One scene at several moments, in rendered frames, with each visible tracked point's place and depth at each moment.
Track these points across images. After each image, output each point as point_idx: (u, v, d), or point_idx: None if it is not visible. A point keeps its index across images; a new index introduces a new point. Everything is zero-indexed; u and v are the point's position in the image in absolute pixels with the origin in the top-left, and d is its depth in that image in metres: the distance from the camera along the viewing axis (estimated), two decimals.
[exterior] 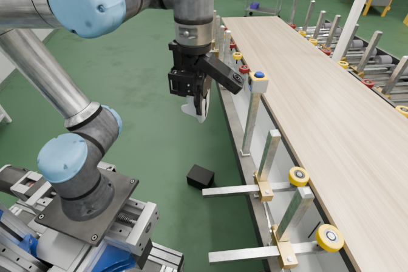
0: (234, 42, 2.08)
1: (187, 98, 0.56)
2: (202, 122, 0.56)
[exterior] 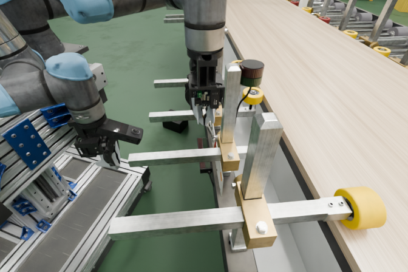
0: None
1: (198, 119, 0.50)
2: (206, 121, 0.57)
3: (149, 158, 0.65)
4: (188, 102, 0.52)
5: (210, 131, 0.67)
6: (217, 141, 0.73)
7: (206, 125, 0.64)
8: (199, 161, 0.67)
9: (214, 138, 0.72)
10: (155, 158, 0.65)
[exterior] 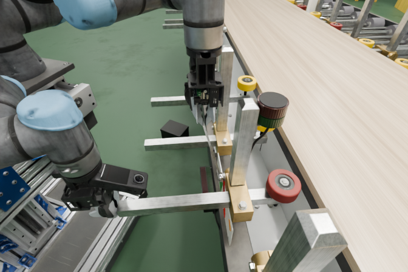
0: None
1: (197, 118, 0.50)
2: (207, 121, 0.57)
3: (142, 207, 0.53)
4: (187, 102, 0.52)
5: (214, 156, 0.59)
6: (224, 178, 0.61)
7: (208, 143, 0.58)
8: (204, 209, 0.55)
9: (220, 172, 0.61)
10: (149, 206, 0.53)
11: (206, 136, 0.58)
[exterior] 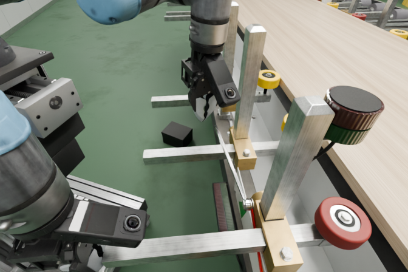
0: None
1: None
2: (201, 121, 0.57)
3: (139, 255, 0.37)
4: None
5: (235, 171, 0.47)
6: (252, 203, 0.44)
7: (226, 155, 0.48)
8: (227, 254, 0.39)
9: (244, 196, 0.45)
10: (150, 254, 0.37)
11: (222, 146, 0.49)
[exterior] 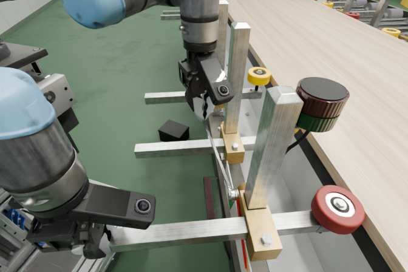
0: None
1: (201, 93, 0.58)
2: (201, 121, 0.57)
3: (146, 240, 0.38)
4: None
5: (221, 163, 0.49)
6: (237, 193, 0.46)
7: (213, 147, 0.50)
8: (229, 240, 0.41)
9: (231, 187, 0.47)
10: (155, 238, 0.39)
11: (209, 139, 0.51)
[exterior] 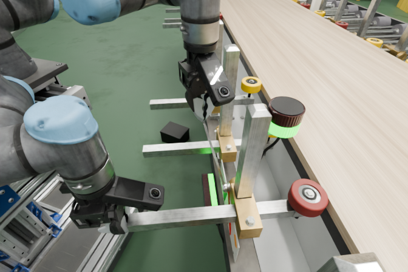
0: None
1: None
2: (201, 121, 0.57)
3: (155, 221, 0.48)
4: None
5: (218, 163, 0.55)
6: (229, 188, 0.56)
7: (211, 149, 0.55)
8: (221, 222, 0.51)
9: (224, 182, 0.56)
10: (163, 220, 0.49)
11: (208, 141, 0.55)
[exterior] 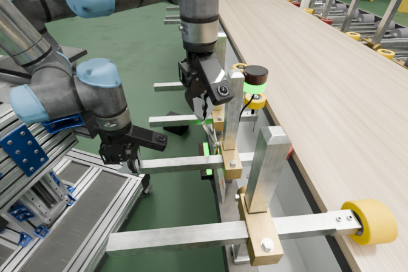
0: None
1: (201, 93, 0.58)
2: (201, 121, 0.57)
3: (161, 165, 0.63)
4: None
5: (212, 139, 0.65)
6: (218, 147, 0.71)
7: (207, 134, 0.62)
8: (212, 167, 0.66)
9: (215, 144, 0.70)
10: (166, 164, 0.63)
11: (206, 131, 0.60)
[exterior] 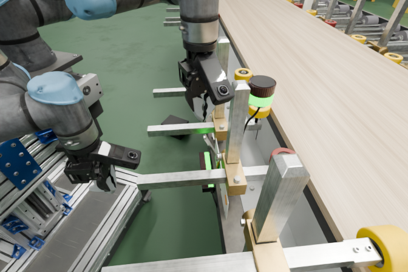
0: None
1: (201, 93, 0.58)
2: (201, 121, 0.57)
3: (159, 181, 0.59)
4: None
5: (214, 152, 0.61)
6: (221, 160, 0.67)
7: (209, 148, 0.58)
8: (214, 183, 0.61)
9: (217, 156, 0.66)
10: (166, 180, 0.59)
11: (207, 145, 0.56)
